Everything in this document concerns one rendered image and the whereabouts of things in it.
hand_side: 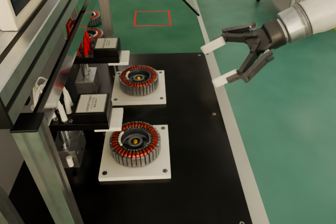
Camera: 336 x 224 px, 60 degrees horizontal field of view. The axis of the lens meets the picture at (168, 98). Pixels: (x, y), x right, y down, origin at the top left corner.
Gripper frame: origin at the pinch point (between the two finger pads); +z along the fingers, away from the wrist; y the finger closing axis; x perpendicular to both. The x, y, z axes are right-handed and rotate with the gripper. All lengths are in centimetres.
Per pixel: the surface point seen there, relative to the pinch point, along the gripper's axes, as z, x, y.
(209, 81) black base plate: 3.3, -6.7, 0.5
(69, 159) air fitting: 30.8, 20.2, -26.0
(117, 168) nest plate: 24.0, 13.1, -27.8
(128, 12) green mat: 29, -7, 60
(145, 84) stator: 17.3, 8.0, -3.3
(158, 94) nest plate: 16.0, 3.4, -4.6
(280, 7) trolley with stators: -59, -150, 174
